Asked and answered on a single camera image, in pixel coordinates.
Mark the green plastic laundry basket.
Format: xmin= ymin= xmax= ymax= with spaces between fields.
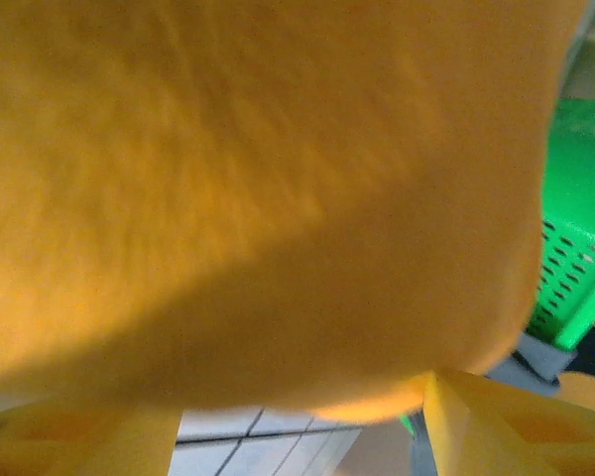
xmin=525 ymin=96 xmax=595 ymax=351

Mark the mustard yellow t-shirt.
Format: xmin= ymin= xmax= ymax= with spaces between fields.
xmin=0 ymin=0 xmax=589 ymax=427

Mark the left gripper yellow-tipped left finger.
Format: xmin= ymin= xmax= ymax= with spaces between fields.
xmin=0 ymin=399 xmax=183 ymax=476

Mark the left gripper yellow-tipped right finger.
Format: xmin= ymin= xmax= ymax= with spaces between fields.
xmin=420 ymin=369 xmax=595 ymax=476

